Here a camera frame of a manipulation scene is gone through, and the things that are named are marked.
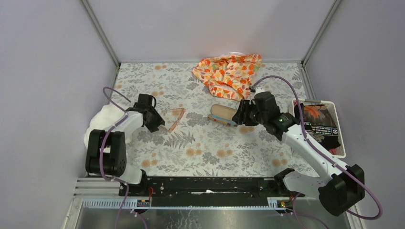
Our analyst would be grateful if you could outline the light blue cleaning cloth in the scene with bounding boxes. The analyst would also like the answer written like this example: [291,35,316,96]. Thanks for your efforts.
[210,115,234,126]

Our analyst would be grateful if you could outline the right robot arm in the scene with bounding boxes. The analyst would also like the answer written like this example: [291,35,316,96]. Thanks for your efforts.
[232,92,365,216]

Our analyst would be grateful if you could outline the clear pink sunglasses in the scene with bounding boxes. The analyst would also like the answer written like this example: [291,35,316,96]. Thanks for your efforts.
[162,107,186,133]

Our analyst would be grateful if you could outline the white perforated plastic basket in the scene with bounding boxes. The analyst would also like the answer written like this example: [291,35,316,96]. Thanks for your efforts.
[289,98,346,158]

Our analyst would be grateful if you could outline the plaid glasses case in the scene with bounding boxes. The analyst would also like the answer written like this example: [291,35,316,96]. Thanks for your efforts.
[208,104,238,126]

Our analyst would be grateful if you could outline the orange floral fabric pouch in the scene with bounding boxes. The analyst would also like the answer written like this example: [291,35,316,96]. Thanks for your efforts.
[192,52,262,101]

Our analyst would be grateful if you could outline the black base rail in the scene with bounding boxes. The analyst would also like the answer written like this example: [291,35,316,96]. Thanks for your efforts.
[118,176,295,207]

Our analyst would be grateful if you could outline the dark clothing in basket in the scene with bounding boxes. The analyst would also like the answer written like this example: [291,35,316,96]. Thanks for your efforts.
[294,103,341,155]

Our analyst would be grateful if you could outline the white towel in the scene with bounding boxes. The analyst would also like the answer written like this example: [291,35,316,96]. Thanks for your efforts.
[84,104,124,149]

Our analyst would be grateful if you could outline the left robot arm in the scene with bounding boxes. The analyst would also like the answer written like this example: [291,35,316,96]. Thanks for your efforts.
[85,94,165,196]

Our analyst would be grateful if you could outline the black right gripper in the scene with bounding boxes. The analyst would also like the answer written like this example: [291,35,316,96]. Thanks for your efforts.
[231,99,267,126]

